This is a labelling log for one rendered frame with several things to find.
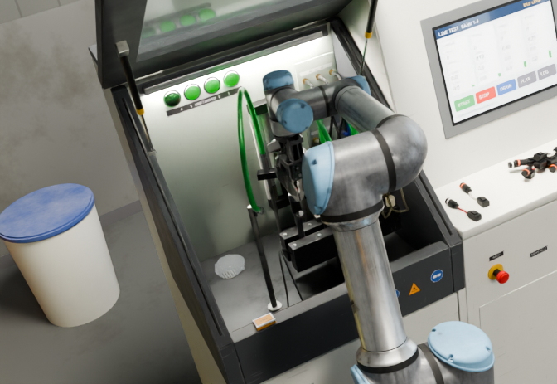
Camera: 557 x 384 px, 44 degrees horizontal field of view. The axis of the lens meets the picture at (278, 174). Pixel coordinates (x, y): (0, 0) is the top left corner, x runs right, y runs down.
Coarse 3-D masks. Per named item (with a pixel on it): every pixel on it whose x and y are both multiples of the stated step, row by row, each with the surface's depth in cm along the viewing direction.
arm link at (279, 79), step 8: (272, 72) 163; (280, 72) 162; (288, 72) 162; (264, 80) 161; (272, 80) 159; (280, 80) 159; (288, 80) 160; (264, 88) 162; (272, 88) 160; (280, 88) 159; (272, 112) 164; (272, 120) 166
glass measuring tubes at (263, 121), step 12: (264, 108) 198; (252, 120) 202; (264, 120) 203; (264, 132) 205; (264, 144) 204; (276, 156) 208; (264, 180) 212; (276, 180) 213; (276, 192) 213; (288, 192) 216; (276, 204) 213; (288, 204) 215
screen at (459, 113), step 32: (480, 0) 193; (512, 0) 196; (544, 0) 200; (448, 32) 191; (480, 32) 194; (512, 32) 198; (544, 32) 202; (448, 64) 193; (480, 64) 196; (512, 64) 200; (544, 64) 204; (448, 96) 195; (480, 96) 198; (512, 96) 202; (544, 96) 206; (448, 128) 197
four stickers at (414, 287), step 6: (438, 270) 181; (432, 276) 181; (438, 276) 182; (414, 282) 179; (432, 282) 182; (396, 288) 178; (408, 288) 179; (414, 288) 180; (420, 288) 181; (408, 294) 180
